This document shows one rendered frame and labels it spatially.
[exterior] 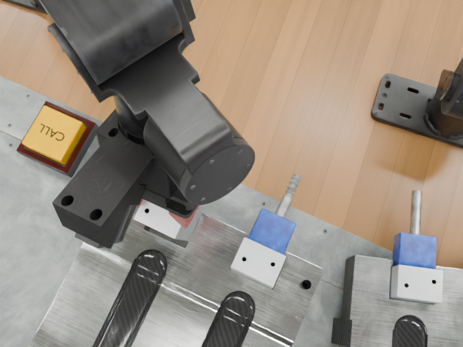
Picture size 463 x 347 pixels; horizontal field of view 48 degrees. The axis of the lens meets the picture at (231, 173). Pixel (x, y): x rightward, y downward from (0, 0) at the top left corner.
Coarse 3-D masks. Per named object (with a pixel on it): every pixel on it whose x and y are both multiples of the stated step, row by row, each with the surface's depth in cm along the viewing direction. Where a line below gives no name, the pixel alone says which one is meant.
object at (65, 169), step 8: (48, 104) 71; (64, 112) 71; (80, 120) 70; (88, 120) 70; (88, 128) 70; (24, 136) 70; (80, 144) 69; (24, 152) 69; (32, 152) 69; (40, 160) 69; (48, 160) 69; (72, 160) 69; (56, 168) 69; (64, 168) 69
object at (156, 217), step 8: (144, 200) 54; (144, 208) 54; (152, 208) 54; (160, 208) 53; (136, 216) 54; (144, 216) 54; (152, 216) 53; (160, 216) 53; (168, 216) 53; (152, 224) 53; (160, 224) 53; (168, 224) 53; (176, 224) 53; (192, 224) 57; (168, 232) 53; (176, 232) 53; (184, 232) 55; (192, 232) 58
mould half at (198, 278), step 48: (144, 240) 59; (192, 240) 59; (240, 240) 59; (96, 288) 58; (192, 288) 57; (240, 288) 57; (288, 288) 57; (48, 336) 57; (96, 336) 57; (144, 336) 57; (192, 336) 57; (288, 336) 56
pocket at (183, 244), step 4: (196, 224) 62; (144, 228) 59; (148, 228) 61; (152, 232) 62; (156, 232) 62; (160, 232) 62; (160, 236) 62; (164, 236) 62; (168, 236) 62; (168, 240) 62; (172, 240) 62; (176, 240) 62; (180, 240) 62; (184, 240) 62; (180, 244) 61; (184, 244) 61; (184, 248) 61
